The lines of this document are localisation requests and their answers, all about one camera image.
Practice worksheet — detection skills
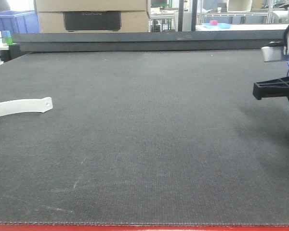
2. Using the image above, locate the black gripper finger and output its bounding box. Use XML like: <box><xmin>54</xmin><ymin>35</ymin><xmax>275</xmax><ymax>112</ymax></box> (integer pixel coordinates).
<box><xmin>252</xmin><ymin>77</ymin><xmax>289</xmax><ymax>102</ymax></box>

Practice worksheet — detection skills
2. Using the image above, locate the white curved PVC pipe clamp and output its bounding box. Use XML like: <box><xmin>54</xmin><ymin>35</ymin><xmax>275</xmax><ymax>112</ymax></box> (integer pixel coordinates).
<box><xmin>0</xmin><ymin>97</ymin><xmax>53</xmax><ymax>117</ymax></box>

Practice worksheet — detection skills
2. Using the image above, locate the light blue tray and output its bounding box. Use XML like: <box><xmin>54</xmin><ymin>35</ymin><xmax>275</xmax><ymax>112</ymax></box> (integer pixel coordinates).
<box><xmin>202</xmin><ymin>23</ymin><xmax>231</xmax><ymax>29</ymax></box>

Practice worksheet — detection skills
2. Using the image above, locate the small red box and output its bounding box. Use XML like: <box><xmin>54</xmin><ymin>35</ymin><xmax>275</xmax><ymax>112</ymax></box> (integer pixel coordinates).
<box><xmin>209</xmin><ymin>20</ymin><xmax>218</xmax><ymax>26</ymax></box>

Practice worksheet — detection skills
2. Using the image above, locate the black fabric table mat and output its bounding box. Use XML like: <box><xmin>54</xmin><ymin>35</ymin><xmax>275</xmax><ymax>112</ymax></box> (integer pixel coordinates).
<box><xmin>0</xmin><ymin>50</ymin><xmax>289</xmax><ymax>225</ymax></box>

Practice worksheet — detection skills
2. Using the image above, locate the lower cardboard box black print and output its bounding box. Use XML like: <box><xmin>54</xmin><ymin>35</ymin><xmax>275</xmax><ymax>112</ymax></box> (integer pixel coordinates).
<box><xmin>38</xmin><ymin>11</ymin><xmax>150</xmax><ymax>33</ymax></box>

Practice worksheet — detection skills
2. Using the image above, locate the upper cardboard box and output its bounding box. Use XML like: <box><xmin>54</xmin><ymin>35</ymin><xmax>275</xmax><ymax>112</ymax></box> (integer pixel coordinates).
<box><xmin>35</xmin><ymin>0</ymin><xmax>151</xmax><ymax>12</ymax></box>

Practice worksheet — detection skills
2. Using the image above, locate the blue crate background left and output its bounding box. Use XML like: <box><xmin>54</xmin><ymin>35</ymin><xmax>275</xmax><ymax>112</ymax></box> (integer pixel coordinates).
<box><xmin>0</xmin><ymin>10</ymin><xmax>40</xmax><ymax>34</ymax></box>

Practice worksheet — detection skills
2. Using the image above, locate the green and blue small cup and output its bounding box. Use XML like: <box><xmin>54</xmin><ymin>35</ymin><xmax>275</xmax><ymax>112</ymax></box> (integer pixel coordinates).
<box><xmin>1</xmin><ymin>30</ymin><xmax>13</xmax><ymax>45</ymax></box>

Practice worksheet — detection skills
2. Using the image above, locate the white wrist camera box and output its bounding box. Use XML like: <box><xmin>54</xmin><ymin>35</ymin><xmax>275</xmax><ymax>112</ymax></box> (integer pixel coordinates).
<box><xmin>261</xmin><ymin>41</ymin><xmax>289</xmax><ymax>62</ymax></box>

